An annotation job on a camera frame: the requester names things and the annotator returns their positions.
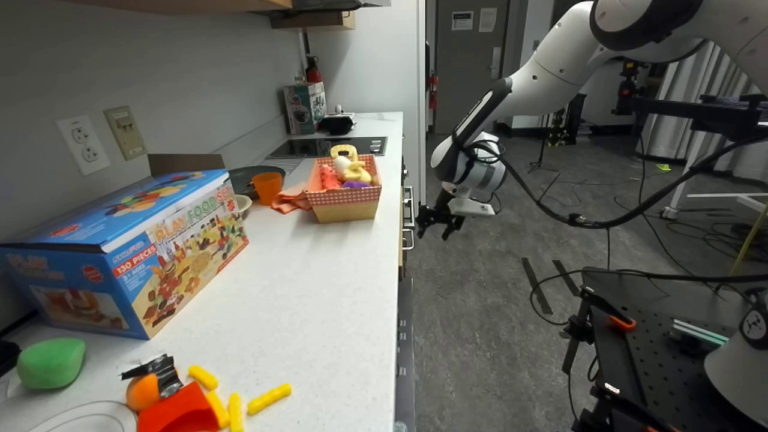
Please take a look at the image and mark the orange cup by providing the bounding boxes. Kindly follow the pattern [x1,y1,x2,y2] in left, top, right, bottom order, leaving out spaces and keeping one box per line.
[251,171,285,208]

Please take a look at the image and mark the appliance carton box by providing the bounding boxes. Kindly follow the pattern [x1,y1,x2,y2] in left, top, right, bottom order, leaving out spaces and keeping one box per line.
[282,82,332,136]

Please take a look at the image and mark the white bowl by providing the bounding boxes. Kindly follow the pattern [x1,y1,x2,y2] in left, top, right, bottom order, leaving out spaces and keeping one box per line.
[230,192,255,223]

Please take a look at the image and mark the black perforated table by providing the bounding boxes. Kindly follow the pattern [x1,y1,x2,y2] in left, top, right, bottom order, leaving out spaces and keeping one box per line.
[578,263,768,432]

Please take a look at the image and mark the black orange clamp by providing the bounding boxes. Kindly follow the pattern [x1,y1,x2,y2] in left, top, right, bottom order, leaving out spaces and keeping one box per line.
[560,286,642,378]

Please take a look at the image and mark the white wall outlet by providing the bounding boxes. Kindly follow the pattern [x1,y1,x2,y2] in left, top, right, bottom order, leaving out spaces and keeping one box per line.
[55,113,114,177]

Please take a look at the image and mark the black frying pan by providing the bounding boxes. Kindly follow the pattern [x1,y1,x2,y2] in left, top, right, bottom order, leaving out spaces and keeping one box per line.
[227,163,288,198]

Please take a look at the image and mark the green tube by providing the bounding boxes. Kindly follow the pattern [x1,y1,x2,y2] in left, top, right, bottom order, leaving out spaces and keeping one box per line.
[669,316,735,348]

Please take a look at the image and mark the black foil packet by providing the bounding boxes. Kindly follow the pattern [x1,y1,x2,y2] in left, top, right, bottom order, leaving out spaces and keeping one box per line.
[120,353,186,397]

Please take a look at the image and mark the small white dish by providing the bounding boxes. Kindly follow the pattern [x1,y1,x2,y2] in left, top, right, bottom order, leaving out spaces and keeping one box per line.
[26,397,139,432]

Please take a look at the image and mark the blue toy food box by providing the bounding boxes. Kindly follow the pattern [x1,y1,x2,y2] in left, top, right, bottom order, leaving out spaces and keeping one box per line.
[0,166,252,341]

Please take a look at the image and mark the wooden wall cabinet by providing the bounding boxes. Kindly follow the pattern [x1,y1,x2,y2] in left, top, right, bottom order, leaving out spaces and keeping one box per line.
[266,6,359,31]
[71,0,393,18]

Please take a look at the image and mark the yellow plastic toy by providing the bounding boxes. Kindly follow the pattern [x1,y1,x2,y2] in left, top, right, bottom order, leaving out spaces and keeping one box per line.
[330,142,374,184]

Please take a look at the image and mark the orange toy fruit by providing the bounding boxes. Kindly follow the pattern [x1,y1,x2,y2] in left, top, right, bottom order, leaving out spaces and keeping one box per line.
[125,372,164,414]

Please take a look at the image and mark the small orange cloth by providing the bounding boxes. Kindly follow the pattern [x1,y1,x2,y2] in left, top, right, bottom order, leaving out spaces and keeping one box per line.
[270,190,317,216]

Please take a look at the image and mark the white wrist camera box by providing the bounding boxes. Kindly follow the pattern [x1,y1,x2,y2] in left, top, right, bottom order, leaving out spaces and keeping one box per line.
[446,190,503,221]

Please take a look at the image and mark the grey door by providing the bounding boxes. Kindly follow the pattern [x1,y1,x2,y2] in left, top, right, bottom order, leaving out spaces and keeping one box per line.
[429,0,509,136]

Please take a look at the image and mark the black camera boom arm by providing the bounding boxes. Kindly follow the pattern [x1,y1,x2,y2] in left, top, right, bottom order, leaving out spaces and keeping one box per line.
[615,93,768,144]

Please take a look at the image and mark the orange yellow toy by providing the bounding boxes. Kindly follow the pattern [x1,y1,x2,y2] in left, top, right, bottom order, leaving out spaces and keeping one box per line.
[138,378,227,432]

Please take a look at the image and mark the dark grey board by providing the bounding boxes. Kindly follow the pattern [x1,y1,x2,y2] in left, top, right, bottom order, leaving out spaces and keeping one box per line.
[147,150,228,180]

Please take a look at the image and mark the small black pot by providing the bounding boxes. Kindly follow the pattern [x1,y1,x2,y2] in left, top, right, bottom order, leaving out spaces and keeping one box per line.
[317,115,359,136]

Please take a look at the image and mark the black dishwasher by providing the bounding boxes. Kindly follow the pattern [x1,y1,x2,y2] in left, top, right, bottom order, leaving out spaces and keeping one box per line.
[393,267,419,432]

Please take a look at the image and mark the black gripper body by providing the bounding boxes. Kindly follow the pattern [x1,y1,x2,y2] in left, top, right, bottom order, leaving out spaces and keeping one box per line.
[435,201,468,235]

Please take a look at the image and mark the red checkered basket box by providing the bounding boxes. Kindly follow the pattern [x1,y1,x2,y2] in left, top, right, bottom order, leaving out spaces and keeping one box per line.
[303,153,384,225]

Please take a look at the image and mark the yellow toy fry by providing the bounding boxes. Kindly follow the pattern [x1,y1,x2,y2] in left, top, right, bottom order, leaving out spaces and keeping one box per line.
[246,381,296,418]
[204,388,234,427]
[187,363,222,394]
[227,388,247,432]

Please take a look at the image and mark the white curtain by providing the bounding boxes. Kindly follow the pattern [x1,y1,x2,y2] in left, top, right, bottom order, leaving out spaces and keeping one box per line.
[635,43,768,187]

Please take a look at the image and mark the white stand frame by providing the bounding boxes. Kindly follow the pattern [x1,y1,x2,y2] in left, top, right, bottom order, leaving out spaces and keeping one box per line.
[660,190,768,223]

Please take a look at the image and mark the black cooktop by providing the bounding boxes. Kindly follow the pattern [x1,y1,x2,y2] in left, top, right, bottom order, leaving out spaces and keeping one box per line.
[266,133,390,160]

